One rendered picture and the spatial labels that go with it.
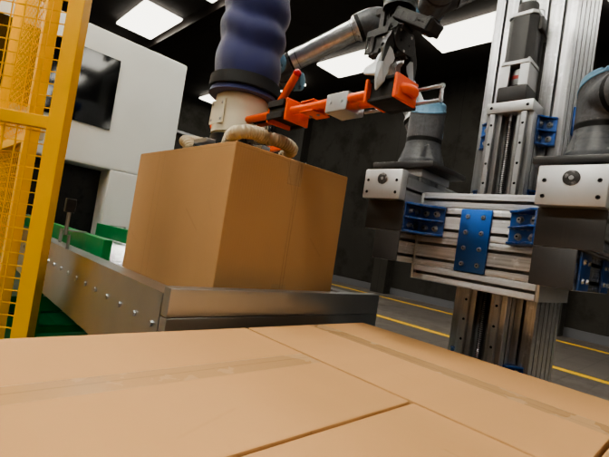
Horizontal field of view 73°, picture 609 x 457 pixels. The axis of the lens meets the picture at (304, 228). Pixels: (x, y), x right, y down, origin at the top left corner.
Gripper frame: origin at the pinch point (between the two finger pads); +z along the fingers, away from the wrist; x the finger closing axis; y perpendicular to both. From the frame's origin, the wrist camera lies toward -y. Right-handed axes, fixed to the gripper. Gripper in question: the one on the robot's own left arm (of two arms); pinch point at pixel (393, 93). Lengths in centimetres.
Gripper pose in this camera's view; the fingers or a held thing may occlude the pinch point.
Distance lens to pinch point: 93.8
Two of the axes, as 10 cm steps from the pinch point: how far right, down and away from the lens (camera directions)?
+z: -1.6, 9.9, -0.3
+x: -7.4, -1.4, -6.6
